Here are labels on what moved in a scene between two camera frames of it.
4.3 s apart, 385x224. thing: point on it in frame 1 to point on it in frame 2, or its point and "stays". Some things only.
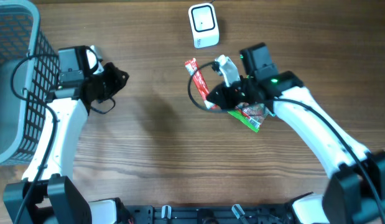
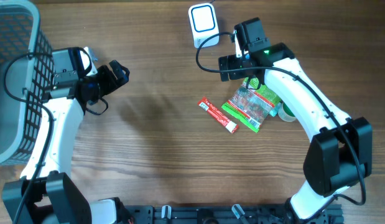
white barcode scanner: x=204 y=23 stays
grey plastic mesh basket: x=25 y=70 stays
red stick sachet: x=191 y=66 to x=218 y=114
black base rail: x=280 y=213 stays
